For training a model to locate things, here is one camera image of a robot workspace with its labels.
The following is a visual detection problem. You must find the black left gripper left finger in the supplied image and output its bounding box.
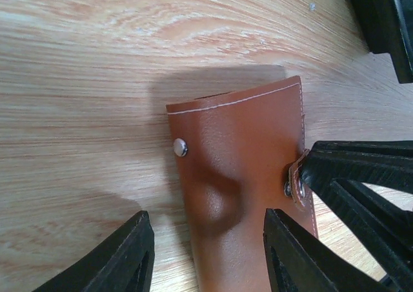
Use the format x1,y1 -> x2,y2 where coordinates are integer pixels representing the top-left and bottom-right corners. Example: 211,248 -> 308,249
35,211 -> 155,291

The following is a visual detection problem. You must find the brown leather card holder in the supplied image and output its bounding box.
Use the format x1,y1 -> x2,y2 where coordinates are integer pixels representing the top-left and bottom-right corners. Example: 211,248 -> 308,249
166,76 -> 317,291

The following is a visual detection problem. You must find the black plastic bin right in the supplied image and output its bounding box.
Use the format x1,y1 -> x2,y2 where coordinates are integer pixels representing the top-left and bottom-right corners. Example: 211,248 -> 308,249
350,0 -> 412,84

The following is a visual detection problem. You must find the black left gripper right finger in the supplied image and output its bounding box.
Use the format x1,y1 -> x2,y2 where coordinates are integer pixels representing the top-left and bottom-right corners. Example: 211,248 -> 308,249
263,209 -> 392,292

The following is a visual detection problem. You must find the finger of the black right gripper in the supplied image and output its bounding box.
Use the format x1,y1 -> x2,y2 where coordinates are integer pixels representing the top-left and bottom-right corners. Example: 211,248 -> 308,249
298,141 -> 412,291

